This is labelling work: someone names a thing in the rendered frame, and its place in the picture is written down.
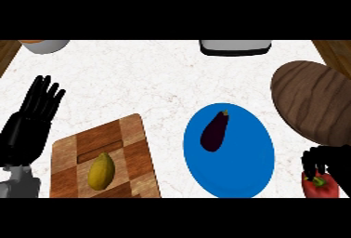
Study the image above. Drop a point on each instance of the brown wooden bowl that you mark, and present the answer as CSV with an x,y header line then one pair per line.
x,y
313,102

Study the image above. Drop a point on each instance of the white and black appliance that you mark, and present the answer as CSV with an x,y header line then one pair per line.
x,y
235,48

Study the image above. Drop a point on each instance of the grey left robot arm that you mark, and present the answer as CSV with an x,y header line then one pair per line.
x,y
17,182

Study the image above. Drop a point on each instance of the dark purple eggplant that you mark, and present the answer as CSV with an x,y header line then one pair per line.
x,y
214,133

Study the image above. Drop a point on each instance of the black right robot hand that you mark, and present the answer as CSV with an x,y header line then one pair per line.
x,y
331,159

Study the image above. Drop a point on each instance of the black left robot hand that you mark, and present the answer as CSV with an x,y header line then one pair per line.
x,y
26,130

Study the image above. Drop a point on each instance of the checkered wooden cutting board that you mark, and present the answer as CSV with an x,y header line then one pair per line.
x,y
102,161

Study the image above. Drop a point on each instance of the blue plate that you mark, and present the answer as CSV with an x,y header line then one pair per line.
x,y
235,161

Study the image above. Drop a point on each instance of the red bell pepper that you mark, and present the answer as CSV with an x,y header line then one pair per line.
x,y
321,187

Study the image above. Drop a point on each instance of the white round pot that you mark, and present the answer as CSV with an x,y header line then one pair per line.
x,y
43,46

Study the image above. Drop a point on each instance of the yellow mango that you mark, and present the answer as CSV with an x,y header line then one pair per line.
x,y
101,172

